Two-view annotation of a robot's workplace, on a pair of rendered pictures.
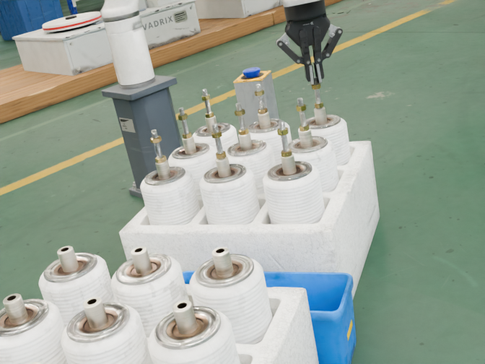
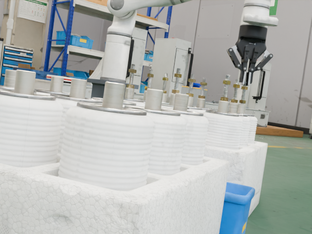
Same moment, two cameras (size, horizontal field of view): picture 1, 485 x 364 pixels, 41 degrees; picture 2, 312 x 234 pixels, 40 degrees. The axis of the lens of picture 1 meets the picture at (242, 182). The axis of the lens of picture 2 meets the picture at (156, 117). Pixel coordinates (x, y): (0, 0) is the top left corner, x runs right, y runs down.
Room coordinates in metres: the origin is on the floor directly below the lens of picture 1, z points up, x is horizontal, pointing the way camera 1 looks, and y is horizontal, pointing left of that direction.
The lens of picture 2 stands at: (0.05, 0.12, 0.27)
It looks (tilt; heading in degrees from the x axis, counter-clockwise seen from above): 3 degrees down; 357
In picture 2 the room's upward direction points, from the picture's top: 8 degrees clockwise
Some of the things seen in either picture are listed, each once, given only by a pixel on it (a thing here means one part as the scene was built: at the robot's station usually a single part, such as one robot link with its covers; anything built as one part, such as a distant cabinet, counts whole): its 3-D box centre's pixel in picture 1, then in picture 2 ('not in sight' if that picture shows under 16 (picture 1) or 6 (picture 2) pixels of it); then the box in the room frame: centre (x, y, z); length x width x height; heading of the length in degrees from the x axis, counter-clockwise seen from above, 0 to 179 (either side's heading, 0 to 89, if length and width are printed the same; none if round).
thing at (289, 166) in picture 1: (288, 164); (223, 108); (1.01, -0.08, 0.26); 0.02 x 0.02 x 0.03
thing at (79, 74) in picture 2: not in sight; (70, 76); (6.47, 1.13, 0.36); 0.50 x 0.38 x 0.21; 39
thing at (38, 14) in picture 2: not in sight; (32, 9); (7.34, 2.02, 1.38); 0.49 x 0.02 x 0.35; 128
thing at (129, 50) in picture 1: (130, 51); (115, 59); (1.69, 0.21, 0.39); 0.09 x 0.09 x 0.17; 38
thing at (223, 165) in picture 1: (223, 167); (174, 101); (1.06, 0.03, 0.26); 0.02 x 0.02 x 0.03
